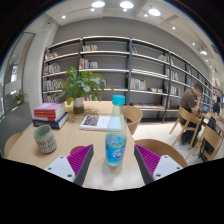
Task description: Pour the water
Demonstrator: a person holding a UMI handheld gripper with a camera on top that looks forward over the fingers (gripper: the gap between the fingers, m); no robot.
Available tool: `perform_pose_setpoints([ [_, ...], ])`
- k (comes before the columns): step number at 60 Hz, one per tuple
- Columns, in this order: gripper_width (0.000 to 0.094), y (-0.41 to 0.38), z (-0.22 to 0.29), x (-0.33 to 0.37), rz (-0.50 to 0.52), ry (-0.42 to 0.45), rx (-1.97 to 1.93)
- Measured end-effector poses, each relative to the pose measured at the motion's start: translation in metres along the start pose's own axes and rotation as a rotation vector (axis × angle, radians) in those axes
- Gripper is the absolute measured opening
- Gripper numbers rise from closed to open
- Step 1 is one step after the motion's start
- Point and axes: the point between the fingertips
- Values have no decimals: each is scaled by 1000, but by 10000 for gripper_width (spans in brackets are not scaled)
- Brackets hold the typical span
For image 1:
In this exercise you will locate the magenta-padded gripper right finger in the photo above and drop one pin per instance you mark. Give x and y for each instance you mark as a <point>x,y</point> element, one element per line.
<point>165,166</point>

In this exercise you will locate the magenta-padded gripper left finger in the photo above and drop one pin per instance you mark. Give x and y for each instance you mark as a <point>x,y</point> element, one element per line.
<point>61,166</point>

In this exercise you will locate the clear blue-capped drink bottle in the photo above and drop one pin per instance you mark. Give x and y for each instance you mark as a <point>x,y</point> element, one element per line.
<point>116,146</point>

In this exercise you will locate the light wooden chair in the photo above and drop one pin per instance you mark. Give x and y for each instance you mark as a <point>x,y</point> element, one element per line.
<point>11,143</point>
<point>166,151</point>
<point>133,115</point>

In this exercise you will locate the grey-green patterned cup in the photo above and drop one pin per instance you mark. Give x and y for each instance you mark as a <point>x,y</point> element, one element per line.
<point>45,140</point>

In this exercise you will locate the dark blue book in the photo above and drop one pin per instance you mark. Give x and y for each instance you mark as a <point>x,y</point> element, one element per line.
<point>53,124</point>

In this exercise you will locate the red book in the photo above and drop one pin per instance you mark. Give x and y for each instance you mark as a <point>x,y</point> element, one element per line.
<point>48,117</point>

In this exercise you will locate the group of wooden chairs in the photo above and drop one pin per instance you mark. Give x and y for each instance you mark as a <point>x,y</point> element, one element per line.
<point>210,136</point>

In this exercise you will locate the white patterned booklet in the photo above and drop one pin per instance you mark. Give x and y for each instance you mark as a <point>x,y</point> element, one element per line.
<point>93,122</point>

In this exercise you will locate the pink-covered book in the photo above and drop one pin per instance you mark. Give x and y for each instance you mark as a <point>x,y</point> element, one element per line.
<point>49,106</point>

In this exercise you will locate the person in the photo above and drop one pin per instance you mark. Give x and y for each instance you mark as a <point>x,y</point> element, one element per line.
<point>188,101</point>
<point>216,107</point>

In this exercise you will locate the open laptop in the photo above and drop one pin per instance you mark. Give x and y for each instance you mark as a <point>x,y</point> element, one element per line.
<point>205,108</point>

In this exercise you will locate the small leafy potted plant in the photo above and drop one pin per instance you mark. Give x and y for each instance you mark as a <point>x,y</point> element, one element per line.
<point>20,98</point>

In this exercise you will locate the green potted plant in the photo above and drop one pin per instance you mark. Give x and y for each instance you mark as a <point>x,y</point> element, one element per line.
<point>81,85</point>

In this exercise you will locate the grey bookshelf unit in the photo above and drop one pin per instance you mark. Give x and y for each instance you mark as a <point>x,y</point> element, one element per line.
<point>110,61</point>

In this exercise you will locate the group of ceiling lights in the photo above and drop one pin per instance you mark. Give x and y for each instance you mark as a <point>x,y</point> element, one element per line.
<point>126,5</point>

